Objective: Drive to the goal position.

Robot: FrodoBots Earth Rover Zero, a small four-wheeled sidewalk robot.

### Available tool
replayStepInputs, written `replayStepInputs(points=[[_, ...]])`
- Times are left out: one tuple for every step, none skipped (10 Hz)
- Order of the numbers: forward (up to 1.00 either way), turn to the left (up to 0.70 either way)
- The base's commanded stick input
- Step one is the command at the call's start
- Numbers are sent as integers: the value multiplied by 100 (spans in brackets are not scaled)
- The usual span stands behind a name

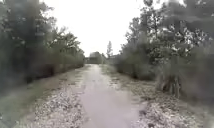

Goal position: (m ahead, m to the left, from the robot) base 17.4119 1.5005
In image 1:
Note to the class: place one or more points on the row of trees and bushes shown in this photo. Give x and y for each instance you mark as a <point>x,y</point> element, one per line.
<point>28,50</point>
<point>175,50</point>

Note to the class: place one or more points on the grass verge with leaf litter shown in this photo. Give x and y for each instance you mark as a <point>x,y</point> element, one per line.
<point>45,106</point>
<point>168,113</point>

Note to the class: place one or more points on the slim tall tree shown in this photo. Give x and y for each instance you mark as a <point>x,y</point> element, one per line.
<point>109,49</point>

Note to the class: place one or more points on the pale gravel path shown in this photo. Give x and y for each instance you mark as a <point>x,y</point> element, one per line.
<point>103,101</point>

